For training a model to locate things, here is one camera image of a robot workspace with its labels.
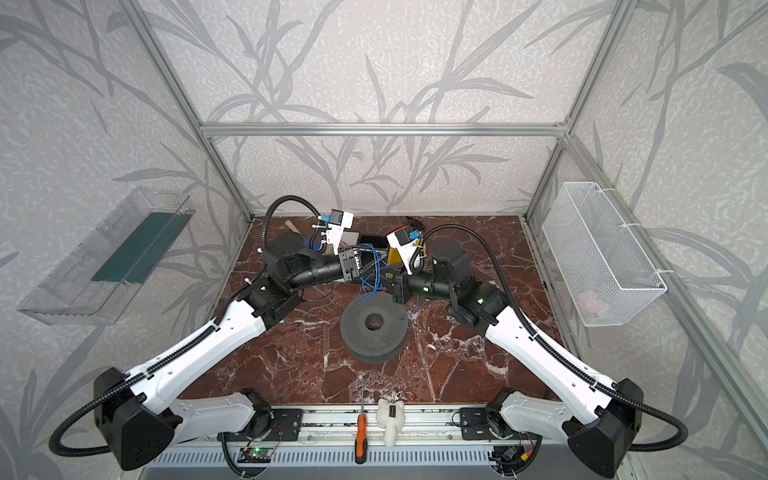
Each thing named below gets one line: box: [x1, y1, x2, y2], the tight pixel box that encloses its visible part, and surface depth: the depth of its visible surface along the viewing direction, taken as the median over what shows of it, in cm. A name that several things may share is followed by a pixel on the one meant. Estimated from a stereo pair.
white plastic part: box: [376, 398, 405, 448], surface depth 74 cm
